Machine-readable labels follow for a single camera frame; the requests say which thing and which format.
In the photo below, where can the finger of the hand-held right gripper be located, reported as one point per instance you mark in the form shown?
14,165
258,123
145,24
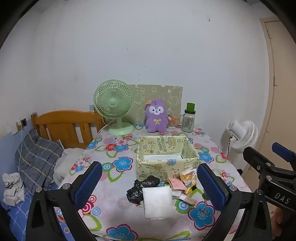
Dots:
254,160
283,151

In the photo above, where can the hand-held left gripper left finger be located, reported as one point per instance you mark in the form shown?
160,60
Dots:
89,183

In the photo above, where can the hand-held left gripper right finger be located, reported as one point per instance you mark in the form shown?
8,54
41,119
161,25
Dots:
211,187

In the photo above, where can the yellow patterned fabric box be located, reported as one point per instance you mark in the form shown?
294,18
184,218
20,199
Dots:
157,168

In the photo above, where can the person's right hand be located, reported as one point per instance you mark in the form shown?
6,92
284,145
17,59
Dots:
275,222

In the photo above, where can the white floor fan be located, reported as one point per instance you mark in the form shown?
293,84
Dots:
245,136

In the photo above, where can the small brown packet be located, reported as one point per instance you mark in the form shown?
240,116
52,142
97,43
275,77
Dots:
189,201

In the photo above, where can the white grey blanket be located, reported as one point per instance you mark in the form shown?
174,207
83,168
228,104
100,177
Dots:
67,160

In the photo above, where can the floral tablecloth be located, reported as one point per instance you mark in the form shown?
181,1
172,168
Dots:
111,208

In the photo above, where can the clear plastic packet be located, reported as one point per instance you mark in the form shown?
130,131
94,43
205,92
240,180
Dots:
177,194

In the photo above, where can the pink paper packet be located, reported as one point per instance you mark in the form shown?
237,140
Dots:
177,184

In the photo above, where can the black plastic bag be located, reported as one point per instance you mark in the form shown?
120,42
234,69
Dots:
136,192

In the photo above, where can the white folded tissue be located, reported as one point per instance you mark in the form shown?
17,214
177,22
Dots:
157,201

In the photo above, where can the beige door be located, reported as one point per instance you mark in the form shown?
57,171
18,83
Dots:
284,92

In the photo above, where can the white plastic packet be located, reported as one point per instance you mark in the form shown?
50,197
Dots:
161,157

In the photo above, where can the grey plaid pillow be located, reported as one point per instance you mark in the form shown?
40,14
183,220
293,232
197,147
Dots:
34,160

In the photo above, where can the glass bottle with green lid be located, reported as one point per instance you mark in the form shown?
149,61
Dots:
187,122

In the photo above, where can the wooden bed headboard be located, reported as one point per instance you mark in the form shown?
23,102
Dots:
60,118

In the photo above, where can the cotton swab jar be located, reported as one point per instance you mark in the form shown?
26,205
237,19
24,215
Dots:
172,124

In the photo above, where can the white crumpled cloth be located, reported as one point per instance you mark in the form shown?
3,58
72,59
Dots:
12,192

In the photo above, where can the blue bed sheet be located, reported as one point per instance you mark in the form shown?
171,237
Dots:
18,217

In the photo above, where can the green desk fan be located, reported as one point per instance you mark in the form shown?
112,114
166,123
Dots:
113,102

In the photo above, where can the purple plush toy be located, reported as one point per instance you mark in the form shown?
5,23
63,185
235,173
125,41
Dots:
156,120

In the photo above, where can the green patterned board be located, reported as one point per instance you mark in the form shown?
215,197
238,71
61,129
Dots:
166,97

